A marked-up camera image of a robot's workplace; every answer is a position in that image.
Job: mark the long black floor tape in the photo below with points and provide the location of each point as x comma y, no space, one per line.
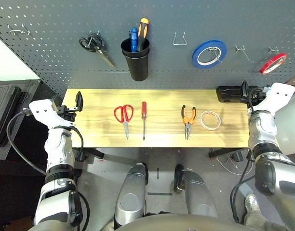
159,194

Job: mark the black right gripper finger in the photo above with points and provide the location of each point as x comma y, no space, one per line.
245,91

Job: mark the blue tape roll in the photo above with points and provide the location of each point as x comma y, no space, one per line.
195,56

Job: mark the short black floor tape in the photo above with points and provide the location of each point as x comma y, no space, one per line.
158,173

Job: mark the grey white machine housing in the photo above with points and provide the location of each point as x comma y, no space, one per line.
289,125

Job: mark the black plastic tool case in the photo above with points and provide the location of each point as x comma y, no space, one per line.
228,93

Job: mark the silver left robot leg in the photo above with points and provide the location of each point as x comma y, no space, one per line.
130,192

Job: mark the white tape roll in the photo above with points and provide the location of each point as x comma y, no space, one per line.
201,119

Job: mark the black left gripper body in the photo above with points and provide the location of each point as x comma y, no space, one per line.
66,113

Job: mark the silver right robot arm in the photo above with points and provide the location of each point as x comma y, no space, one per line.
260,130

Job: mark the double metal peg hook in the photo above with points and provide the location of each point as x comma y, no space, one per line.
97,33

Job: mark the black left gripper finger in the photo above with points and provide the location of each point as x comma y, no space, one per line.
79,102

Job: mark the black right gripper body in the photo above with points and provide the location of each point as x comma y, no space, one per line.
254,98

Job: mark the silver robot leg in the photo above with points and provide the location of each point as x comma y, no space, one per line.
130,192
198,192

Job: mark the silver right robot leg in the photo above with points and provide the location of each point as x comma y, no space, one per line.
198,192

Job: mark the khaki trouser leg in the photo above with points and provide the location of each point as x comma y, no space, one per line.
258,223

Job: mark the grey robot torso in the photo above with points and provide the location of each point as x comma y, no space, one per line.
176,223

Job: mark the grey metal pegboard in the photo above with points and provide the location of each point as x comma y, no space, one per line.
210,19

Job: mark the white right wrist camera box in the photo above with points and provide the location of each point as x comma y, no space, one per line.
280,93

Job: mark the large black equipment case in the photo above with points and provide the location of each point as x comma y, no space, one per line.
5,103

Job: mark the black plastic cup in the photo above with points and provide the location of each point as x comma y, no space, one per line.
138,67

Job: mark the orange black needle-nose pliers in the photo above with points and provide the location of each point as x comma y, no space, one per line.
187,121

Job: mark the red tape roll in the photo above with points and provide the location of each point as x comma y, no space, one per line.
276,57

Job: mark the black table foot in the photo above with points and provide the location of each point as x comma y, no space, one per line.
222,152
94,152

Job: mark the long metal peg hook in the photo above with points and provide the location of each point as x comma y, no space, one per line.
213,49
240,48

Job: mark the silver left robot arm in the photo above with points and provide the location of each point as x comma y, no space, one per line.
58,149

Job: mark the white sneaker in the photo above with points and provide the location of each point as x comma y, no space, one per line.
252,204

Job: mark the bare metal peg hook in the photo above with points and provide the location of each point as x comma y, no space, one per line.
13,31
25,29

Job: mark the short metal peg hook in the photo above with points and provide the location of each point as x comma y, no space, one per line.
272,50

